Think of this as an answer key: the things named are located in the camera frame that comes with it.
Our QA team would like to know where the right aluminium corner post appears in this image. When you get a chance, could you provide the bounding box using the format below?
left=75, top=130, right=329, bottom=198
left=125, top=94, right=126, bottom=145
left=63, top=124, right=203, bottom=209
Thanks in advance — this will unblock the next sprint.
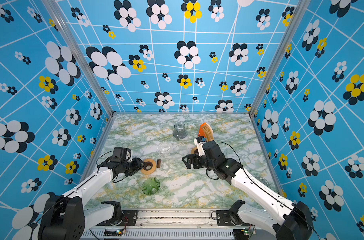
left=249, top=0, right=311, bottom=117

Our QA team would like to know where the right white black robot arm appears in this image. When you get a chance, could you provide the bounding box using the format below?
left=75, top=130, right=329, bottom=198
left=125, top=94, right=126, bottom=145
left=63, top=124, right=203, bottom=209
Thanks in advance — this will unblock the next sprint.
left=182, top=137, right=315, bottom=240

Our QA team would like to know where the wooden ring dripper holder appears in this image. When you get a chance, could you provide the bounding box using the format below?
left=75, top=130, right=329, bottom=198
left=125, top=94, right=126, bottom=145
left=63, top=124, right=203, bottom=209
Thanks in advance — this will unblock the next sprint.
left=141, top=159, right=157, bottom=175

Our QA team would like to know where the clear glass dripper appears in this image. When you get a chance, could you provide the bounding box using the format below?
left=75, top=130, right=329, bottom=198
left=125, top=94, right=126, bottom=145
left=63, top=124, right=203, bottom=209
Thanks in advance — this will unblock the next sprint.
left=254, top=176, right=270, bottom=188

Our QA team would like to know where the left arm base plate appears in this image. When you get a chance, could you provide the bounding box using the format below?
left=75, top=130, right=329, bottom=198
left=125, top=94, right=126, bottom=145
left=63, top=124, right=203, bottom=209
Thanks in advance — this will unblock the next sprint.
left=97, top=210, right=138, bottom=227

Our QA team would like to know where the glass server with wooden handle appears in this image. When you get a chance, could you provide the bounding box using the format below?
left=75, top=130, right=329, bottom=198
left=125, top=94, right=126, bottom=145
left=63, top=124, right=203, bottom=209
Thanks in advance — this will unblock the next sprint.
left=157, top=142, right=170, bottom=168

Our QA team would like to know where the right green circuit board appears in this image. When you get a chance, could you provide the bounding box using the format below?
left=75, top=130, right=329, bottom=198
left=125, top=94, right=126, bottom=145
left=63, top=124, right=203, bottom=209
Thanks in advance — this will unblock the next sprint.
left=233, top=229, right=254, bottom=240

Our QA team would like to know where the left aluminium corner post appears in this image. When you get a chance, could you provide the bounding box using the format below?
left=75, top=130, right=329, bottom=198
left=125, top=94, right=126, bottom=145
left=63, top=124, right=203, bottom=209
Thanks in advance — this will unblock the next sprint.
left=42, top=0, right=115, bottom=118

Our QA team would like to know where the green glass dripper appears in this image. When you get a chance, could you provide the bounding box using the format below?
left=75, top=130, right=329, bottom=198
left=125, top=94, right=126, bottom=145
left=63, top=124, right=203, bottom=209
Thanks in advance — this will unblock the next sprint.
left=142, top=177, right=161, bottom=196

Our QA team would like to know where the aluminium corner post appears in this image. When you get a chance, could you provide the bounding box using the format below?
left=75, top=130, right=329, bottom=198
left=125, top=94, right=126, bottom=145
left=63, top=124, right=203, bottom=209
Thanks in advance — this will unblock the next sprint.
left=42, top=0, right=115, bottom=118
left=249, top=0, right=311, bottom=117

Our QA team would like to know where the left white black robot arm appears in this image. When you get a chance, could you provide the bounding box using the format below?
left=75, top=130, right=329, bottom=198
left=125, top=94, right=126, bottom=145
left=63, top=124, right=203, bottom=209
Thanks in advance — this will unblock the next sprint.
left=37, top=147, right=145, bottom=240

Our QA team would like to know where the green circuit board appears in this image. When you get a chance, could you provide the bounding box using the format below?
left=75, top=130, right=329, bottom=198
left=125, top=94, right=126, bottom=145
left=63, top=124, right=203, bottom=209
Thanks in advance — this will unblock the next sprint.
left=233, top=229, right=254, bottom=240
left=104, top=229, right=126, bottom=237

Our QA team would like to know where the left green circuit board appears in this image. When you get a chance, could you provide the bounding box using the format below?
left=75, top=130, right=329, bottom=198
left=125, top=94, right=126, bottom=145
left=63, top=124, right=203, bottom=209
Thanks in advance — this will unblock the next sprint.
left=104, top=229, right=126, bottom=237

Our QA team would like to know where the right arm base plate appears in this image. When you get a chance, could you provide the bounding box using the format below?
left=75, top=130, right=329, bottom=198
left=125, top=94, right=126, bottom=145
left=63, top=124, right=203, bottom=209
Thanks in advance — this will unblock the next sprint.
left=214, top=210, right=250, bottom=228

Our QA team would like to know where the aluminium front rail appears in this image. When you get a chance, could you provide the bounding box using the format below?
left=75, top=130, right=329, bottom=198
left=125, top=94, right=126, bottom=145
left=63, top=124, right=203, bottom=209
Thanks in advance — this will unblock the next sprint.
left=79, top=207, right=278, bottom=240

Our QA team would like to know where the orange coffee filter pack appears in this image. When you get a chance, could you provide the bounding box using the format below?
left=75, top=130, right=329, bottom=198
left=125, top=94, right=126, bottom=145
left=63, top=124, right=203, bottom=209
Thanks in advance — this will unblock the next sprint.
left=198, top=123, right=214, bottom=142

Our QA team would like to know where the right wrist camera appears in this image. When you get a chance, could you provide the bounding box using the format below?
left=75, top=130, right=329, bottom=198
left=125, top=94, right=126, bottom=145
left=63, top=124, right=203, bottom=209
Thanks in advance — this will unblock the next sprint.
left=194, top=136, right=206, bottom=157

